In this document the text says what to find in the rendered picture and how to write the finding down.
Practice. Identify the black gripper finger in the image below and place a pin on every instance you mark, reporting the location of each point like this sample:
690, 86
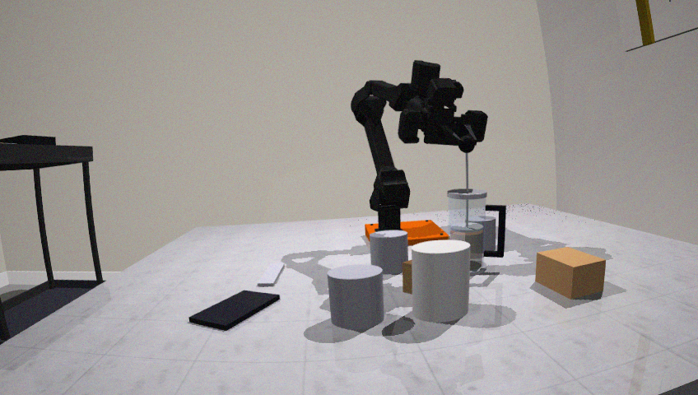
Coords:
437, 132
465, 127

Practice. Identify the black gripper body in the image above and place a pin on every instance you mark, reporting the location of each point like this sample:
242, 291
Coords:
413, 119

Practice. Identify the glass french press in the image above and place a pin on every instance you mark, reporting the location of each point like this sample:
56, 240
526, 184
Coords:
467, 218

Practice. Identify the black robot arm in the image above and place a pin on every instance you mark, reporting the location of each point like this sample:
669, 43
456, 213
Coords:
391, 190

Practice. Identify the grey cylinder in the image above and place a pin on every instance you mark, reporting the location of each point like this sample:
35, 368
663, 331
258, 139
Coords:
440, 280
490, 241
388, 250
356, 296

